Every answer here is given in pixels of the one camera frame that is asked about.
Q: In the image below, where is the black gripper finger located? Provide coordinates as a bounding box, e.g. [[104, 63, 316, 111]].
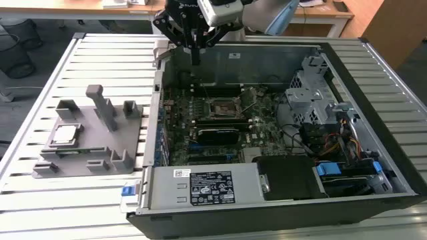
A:
[[194, 14, 236, 66], [152, 10, 197, 66]]

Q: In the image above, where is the metal locking lever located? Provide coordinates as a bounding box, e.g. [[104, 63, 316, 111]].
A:
[[241, 99, 258, 113], [197, 81, 210, 101]]

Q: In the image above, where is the silver CPU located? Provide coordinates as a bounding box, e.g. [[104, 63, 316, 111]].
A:
[[52, 124, 80, 148]]

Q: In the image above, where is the CPU socket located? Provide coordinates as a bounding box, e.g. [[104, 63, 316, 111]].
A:
[[206, 97, 241, 118]]

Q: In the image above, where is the black RAM slot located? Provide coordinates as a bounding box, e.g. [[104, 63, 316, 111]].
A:
[[192, 87, 245, 91], [196, 126, 250, 131], [192, 93, 245, 98], [194, 124, 250, 128], [192, 119, 253, 123], [194, 121, 253, 126]]

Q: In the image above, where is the silver metal drive cage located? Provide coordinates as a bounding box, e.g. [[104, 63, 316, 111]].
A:
[[284, 56, 340, 126]]

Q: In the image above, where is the green motherboard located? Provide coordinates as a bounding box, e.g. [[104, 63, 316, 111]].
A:
[[158, 84, 293, 168]]

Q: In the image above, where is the black phone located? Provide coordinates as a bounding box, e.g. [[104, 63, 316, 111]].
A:
[[332, 1, 349, 13]]

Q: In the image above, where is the low-profile graphics card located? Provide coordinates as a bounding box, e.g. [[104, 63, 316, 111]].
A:
[[194, 126, 241, 147]]

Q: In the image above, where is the black mesh waste bin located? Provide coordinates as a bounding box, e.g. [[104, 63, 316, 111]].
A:
[[0, 33, 37, 80], [0, 17, 44, 51]]

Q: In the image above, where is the silver chipset heatsink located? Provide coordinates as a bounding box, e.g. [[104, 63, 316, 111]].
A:
[[241, 146, 261, 164]]

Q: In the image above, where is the black expansion slot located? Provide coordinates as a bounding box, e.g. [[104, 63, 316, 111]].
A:
[[186, 155, 228, 164]]

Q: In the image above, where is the grey parts rack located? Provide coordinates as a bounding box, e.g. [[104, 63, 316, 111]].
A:
[[30, 84, 145, 179]]

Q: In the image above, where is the wooden cabinet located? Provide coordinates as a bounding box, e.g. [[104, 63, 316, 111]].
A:
[[339, 0, 427, 72]]

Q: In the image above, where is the grey metal stand foot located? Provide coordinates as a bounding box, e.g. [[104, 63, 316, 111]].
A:
[[0, 79, 17, 103]]

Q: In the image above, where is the green RAM stick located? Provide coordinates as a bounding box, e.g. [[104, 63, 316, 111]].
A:
[[54, 147, 105, 154]]

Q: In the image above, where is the grey power supply unit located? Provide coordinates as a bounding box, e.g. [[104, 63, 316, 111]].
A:
[[137, 163, 269, 210]]

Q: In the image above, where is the black power supply label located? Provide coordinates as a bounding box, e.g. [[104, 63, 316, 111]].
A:
[[188, 170, 233, 206]]

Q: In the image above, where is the blue disk carrier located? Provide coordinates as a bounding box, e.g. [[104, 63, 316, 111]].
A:
[[315, 161, 341, 178]]

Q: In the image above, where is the blue case release latch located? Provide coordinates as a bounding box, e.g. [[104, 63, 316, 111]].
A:
[[118, 180, 142, 201]]

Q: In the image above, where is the black disk bay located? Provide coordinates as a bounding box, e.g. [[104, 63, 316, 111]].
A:
[[312, 157, 396, 199]]

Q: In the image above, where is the black PC case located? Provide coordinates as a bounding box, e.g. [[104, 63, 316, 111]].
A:
[[125, 39, 427, 240]]

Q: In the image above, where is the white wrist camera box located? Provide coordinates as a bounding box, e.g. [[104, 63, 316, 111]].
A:
[[196, 0, 244, 28]]

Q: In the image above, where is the wooden desk white frame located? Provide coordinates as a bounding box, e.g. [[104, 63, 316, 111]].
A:
[[0, 0, 157, 22], [149, 0, 355, 38]]

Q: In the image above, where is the black cable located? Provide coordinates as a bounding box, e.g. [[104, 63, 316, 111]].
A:
[[280, 124, 316, 158]]

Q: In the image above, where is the orange wire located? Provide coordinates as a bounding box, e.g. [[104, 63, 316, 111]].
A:
[[319, 142, 341, 156]]

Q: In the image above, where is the yellow wire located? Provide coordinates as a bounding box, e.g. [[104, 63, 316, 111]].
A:
[[345, 137, 360, 156]]

